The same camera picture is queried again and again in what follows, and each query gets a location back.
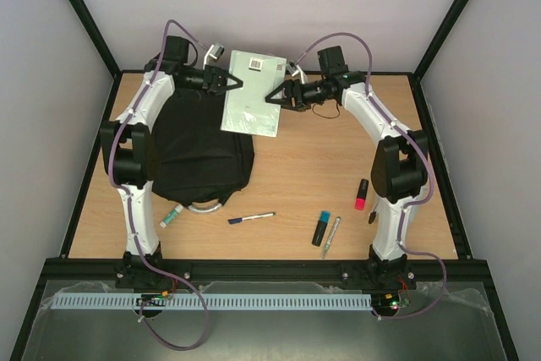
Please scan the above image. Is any grey notebook with barcode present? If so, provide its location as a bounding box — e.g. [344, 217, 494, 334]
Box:
[221, 50, 287, 137]

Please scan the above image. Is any black student bag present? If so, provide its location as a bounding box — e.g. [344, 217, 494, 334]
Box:
[152, 89, 254, 207]

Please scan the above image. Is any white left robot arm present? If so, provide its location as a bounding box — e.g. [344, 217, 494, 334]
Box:
[99, 36, 243, 269]

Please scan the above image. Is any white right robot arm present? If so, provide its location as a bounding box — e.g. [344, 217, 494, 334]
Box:
[265, 46, 430, 287]

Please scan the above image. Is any blue highlighter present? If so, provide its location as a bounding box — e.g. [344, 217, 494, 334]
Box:
[311, 211, 331, 247]

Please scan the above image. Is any pink highlighter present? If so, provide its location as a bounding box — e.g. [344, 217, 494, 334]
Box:
[354, 178, 369, 211]

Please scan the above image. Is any silver marker pen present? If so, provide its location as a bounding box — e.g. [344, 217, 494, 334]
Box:
[321, 216, 342, 260]

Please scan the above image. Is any blue whiteboard pen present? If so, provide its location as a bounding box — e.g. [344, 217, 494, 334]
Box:
[227, 211, 276, 225]

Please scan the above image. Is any green glue stick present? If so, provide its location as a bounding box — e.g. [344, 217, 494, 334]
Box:
[160, 205, 183, 228]

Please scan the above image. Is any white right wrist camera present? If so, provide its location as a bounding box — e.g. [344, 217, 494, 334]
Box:
[286, 61, 307, 84]

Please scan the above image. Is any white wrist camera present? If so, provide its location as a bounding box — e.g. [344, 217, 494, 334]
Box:
[203, 42, 225, 67]
[286, 61, 307, 84]

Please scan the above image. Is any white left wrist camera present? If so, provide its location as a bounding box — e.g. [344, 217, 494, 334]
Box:
[203, 42, 225, 67]

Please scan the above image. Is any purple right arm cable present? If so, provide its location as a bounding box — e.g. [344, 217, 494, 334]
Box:
[295, 31, 450, 322]

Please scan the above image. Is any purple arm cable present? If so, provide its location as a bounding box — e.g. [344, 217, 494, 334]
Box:
[295, 31, 450, 322]
[107, 19, 212, 352]

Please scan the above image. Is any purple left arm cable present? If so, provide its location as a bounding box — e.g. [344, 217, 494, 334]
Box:
[107, 19, 212, 352]

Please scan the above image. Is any grey drawstring pouch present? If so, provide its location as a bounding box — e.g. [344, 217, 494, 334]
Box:
[368, 205, 378, 224]

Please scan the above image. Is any black left frame post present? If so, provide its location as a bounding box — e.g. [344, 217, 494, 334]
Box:
[41, 0, 123, 79]

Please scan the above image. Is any black frame post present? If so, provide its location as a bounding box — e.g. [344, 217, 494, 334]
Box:
[41, 0, 123, 79]
[412, 0, 496, 83]

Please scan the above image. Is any light blue cable duct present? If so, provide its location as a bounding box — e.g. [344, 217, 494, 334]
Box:
[51, 293, 373, 311]

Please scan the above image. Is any black right frame post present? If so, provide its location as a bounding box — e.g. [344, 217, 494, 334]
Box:
[412, 0, 496, 83]

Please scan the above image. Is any black front mounting rail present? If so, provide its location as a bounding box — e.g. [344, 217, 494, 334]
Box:
[41, 257, 491, 290]

